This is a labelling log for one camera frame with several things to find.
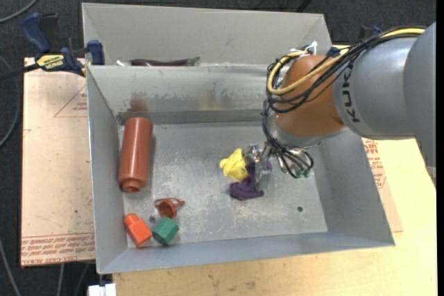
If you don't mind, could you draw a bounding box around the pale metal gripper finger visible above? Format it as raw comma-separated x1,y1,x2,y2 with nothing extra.
242,145,262,166
255,162,273,189

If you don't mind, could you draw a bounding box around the yellow soft toy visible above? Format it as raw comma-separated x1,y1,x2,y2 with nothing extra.
219,148,251,183

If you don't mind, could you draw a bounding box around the purple soft toy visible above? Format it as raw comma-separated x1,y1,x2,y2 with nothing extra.
228,162,265,201

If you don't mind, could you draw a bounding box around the grey metal bin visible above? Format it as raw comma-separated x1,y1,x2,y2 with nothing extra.
81,2,395,275

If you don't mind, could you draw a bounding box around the red-brown small funnel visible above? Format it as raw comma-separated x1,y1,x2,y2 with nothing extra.
154,198,186,218

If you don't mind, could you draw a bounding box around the green hexagonal block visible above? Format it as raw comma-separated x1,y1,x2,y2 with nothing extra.
152,217,180,247

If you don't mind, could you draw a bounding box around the red-brown plastic bottle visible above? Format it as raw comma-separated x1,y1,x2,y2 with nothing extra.
117,116,154,193

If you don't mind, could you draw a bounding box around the purple toy aubergine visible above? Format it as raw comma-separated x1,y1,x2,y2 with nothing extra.
130,57,201,67

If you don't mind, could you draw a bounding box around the orange block with knob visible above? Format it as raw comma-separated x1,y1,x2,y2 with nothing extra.
123,213,153,248

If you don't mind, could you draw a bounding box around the brown cardboard board red print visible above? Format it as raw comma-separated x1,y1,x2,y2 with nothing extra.
20,57,403,268

